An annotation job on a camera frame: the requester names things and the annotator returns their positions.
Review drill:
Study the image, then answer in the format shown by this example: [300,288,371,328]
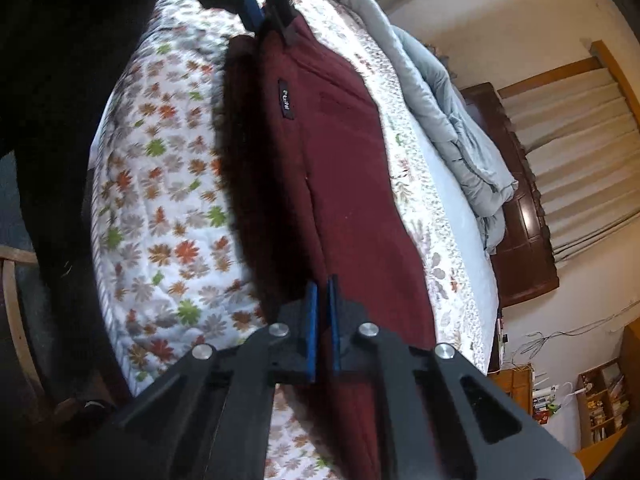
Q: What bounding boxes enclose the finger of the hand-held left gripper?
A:
[256,0,303,46]
[210,0,265,31]

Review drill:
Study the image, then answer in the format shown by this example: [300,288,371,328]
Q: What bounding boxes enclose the floral quilted bedspread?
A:
[87,0,501,480]

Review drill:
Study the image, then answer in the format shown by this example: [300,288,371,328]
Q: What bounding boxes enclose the dark wooden headboard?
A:
[460,82,560,309]

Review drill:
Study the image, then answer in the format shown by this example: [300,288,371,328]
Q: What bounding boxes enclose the beige curtain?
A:
[497,60,640,264]

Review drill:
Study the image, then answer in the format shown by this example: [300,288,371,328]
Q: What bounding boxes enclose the wooden nightstand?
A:
[487,367,534,416]

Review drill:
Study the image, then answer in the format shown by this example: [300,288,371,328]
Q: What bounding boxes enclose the grey comforter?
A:
[312,0,519,256]

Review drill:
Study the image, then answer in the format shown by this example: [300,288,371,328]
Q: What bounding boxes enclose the wooden bookshelf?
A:
[574,322,640,478]

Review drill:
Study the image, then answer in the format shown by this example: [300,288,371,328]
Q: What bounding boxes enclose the maroon pants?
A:
[212,7,443,480]

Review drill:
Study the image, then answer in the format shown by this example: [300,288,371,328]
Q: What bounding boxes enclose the person's black clothing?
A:
[0,0,236,428]

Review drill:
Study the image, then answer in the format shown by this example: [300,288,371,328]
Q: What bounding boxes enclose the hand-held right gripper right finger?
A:
[325,275,586,480]

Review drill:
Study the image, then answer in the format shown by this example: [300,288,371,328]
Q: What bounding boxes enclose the thin wall cable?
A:
[500,305,640,367]

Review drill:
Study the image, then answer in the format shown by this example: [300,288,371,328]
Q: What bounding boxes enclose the orange wooden window frame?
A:
[492,40,640,106]

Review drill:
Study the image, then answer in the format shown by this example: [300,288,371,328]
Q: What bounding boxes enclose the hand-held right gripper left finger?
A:
[112,281,321,480]

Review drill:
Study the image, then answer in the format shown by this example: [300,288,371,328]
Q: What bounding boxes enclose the curved wooden chair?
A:
[0,244,47,397]

